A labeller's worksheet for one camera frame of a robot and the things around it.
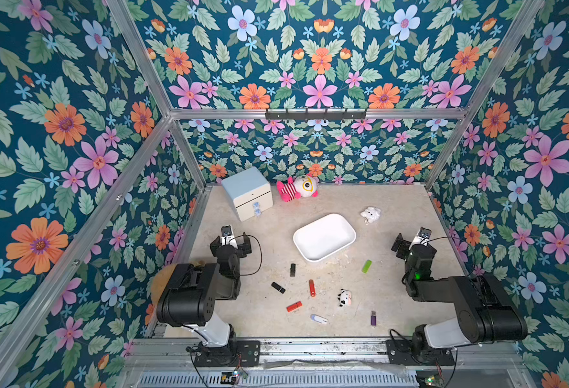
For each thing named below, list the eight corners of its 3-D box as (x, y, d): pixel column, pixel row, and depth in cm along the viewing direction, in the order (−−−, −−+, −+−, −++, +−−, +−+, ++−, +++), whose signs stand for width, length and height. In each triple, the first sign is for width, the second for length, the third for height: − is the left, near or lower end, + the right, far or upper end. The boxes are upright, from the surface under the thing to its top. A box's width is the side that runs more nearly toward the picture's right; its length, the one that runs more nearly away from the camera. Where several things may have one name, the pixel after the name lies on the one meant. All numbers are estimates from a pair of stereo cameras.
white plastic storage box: (310, 272, 93) (311, 265, 88) (290, 241, 102) (289, 233, 97) (359, 244, 101) (361, 236, 96) (336, 217, 110) (337, 209, 105)
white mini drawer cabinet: (243, 225, 106) (235, 203, 95) (229, 201, 115) (221, 179, 104) (276, 209, 112) (272, 186, 101) (260, 188, 121) (255, 165, 110)
